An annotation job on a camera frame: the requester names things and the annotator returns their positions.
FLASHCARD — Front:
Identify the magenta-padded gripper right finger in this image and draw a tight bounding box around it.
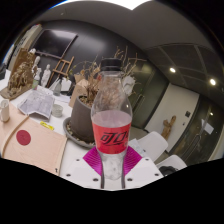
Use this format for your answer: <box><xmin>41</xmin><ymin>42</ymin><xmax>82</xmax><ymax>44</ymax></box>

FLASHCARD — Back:
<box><xmin>123</xmin><ymin>145</ymin><xmax>164</xmax><ymax>190</ymax></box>

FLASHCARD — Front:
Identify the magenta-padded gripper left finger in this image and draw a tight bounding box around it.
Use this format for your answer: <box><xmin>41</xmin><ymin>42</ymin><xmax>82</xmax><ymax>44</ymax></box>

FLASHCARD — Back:
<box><xmin>64</xmin><ymin>146</ymin><xmax>103</xmax><ymax>189</ymax></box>

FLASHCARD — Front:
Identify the clear red-labelled drink bottle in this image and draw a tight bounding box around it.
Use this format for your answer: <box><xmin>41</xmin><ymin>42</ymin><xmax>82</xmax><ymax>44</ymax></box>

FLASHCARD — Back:
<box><xmin>90</xmin><ymin>58</ymin><xmax>134</xmax><ymax>190</ymax></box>

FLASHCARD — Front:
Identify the white plastic chair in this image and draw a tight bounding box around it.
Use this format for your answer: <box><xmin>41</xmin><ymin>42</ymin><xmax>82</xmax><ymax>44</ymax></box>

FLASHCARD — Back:
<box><xmin>155</xmin><ymin>154</ymin><xmax>188</xmax><ymax>176</ymax></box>
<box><xmin>60</xmin><ymin>77</ymin><xmax>75</xmax><ymax>93</ymax></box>
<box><xmin>128</xmin><ymin>130</ymin><xmax>169</xmax><ymax>163</ymax></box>

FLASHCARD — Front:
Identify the grey plant saucer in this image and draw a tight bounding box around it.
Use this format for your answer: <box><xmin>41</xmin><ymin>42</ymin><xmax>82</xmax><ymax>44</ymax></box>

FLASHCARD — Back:
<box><xmin>62</xmin><ymin>116</ymin><xmax>97</xmax><ymax>149</ymax></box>

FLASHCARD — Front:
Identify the dried plant in grey pot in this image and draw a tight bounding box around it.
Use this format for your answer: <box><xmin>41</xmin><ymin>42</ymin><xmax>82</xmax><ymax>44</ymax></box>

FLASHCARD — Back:
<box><xmin>68</xmin><ymin>46</ymin><xmax>148</xmax><ymax>144</ymax></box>

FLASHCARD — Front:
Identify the wooden figure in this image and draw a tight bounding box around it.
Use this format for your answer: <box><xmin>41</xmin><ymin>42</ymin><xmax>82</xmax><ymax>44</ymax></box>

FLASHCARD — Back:
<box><xmin>161</xmin><ymin>115</ymin><xmax>177</xmax><ymax>140</ymax></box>

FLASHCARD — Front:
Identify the beige canvas table mat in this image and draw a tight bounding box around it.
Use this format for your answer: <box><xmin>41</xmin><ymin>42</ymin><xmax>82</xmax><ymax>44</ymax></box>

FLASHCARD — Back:
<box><xmin>0</xmin><ymin>101</ymin><xmax>68</xmax><ymax>176</ymax></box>

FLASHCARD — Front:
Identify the yellow tag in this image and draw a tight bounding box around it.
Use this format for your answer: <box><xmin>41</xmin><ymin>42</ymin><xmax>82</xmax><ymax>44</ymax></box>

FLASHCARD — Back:
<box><xmin>39</xmin><ymin>121</ymin><xmax>55</xmax><ymax>132</ymax></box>

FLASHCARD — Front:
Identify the small white tape roll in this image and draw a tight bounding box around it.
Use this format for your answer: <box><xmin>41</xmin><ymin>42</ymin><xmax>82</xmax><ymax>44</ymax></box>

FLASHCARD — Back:
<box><xmin>51</xmin><ymin>104</ymin><xmax>64</xmax><ymax>118</ymax></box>

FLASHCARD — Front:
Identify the cardboard box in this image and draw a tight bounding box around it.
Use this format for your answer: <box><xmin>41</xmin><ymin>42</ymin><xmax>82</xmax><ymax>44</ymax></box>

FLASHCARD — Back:
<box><xmin>68</xmin><ymin>73</ymin><xmax>89</xmax><ymax>108</ymax></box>

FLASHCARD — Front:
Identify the flat round red coaster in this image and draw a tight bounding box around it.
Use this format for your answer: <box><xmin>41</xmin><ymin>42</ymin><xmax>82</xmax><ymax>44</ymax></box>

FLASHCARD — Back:
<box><xmin>16</xmin><ymin>129</ymin><xmax>32</xmax><ymax>146</ymax></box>

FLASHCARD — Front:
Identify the tall white plaster statue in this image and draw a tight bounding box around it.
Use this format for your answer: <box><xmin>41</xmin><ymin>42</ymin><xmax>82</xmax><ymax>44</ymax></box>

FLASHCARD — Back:
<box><xmin>121</xmin><ymin>74</ymin><xmax>137</xmax><ymax>98</ymax></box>

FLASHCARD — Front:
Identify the open printed magazine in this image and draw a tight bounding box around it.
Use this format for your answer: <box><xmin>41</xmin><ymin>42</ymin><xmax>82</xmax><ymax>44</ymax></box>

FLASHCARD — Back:
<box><xmin>18</xmin><ymin>89</ymin><xmax>56</xmax><ymax>120</ymax></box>

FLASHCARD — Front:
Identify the dark grey bottle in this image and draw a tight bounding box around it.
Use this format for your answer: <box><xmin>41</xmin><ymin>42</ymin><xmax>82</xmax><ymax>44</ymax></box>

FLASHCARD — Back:
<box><xmin>52</xmin><ymin>78</ymin><xmax>63</xmax><ymax>97</ymax></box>

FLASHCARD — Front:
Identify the small green spray bottle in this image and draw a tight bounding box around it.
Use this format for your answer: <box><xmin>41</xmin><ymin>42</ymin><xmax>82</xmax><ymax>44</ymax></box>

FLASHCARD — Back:
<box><xmin>31</xmin><ymin>78</ymin><xmax>40</xmax><ymax>90</ymax></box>

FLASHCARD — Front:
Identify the wooden easel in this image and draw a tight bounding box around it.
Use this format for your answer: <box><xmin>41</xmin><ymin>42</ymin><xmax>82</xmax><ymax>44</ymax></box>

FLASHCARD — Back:
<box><xmin>46</xmin><ymin>55</ymin><xmax>76</xmax><ymax>88</ymax></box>

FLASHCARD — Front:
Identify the small white plaster figure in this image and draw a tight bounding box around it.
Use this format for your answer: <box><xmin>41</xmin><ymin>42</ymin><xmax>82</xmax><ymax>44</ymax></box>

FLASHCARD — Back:
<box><xmin>39</xmin><ymin>63</ymin><xmax>52</xmax><ymax>88</ymax></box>

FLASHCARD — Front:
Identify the white mug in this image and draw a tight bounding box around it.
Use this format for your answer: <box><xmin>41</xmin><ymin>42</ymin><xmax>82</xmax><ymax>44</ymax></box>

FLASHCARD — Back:
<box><xmin>0</xmin><ymin>98</ymin><xmax>11</xmax><ymax>123</ymax></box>

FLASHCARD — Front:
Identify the golden relief sculpture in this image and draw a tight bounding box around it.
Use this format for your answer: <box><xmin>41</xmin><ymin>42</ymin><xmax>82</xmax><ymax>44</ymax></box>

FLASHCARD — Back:
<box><xmin>0</xmin><ymin>48</ymin><xmax>37</xmax><ymax>101</ymax></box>

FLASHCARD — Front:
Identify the white plaster bust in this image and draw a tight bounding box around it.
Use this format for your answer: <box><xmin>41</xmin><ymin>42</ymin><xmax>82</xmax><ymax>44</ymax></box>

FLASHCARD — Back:
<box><xmin>31</xmin><ymin>54</ymin><xmax>42</xmax><ymax>83</ymax></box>

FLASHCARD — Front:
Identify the black wall screen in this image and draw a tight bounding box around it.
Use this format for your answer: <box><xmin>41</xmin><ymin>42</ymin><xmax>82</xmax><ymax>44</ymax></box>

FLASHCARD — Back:
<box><xmin>33</xmin><ymin>29</ymin><xmax>78</xmax><ymax>58</ymax></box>

